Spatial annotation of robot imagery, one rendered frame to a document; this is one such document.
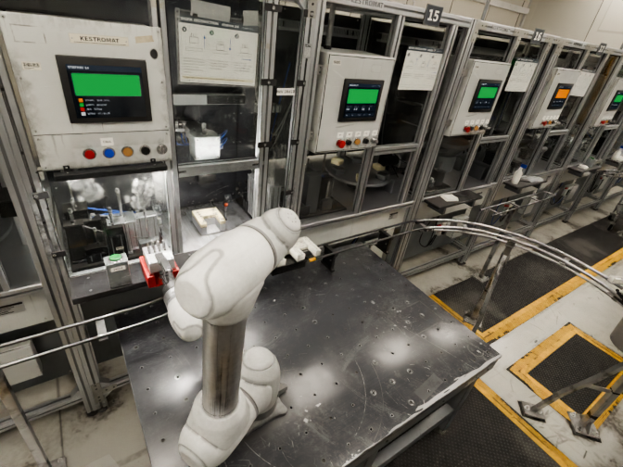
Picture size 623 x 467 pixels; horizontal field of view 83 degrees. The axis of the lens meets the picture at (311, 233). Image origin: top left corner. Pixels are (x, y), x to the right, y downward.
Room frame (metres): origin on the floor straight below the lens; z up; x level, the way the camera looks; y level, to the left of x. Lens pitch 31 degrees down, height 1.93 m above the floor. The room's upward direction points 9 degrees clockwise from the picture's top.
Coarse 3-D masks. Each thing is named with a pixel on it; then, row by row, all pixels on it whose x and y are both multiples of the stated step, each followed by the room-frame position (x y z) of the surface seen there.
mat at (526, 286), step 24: (576, 240) 3.91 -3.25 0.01; (600, 240) 4.02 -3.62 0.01; (504, 264) 3.10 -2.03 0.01; (528, 264) 3.17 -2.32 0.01; (552, 264) 3.24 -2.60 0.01; (576, 264) 3.32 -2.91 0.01; (600, 264) 3.40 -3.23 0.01; (456, 288) 2.56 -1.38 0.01; (480, 288) 2.61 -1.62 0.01; (504, 288) 2.67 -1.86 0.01; (528, 288) 2.73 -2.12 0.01; (552, 288) 2.79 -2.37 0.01; (576, 288) 2.87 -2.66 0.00; (456, 312) 2.23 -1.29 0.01; (504, 312) 2.33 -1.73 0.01; (528, 312) 2.38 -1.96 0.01; (480, 336) 2.00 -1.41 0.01
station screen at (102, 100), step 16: (80, 96) 1.11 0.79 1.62; (96, 96) 1.14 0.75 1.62; (112, 96) 1.17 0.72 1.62; (128, 96) 1.20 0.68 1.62; (144, 96) 1.23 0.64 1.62; (80, 112) 1.11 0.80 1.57; (96, 112) 1.14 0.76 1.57; (112, 112) 1.16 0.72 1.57; (128, 112) 1.19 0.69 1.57; (144, 112) 1.22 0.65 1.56
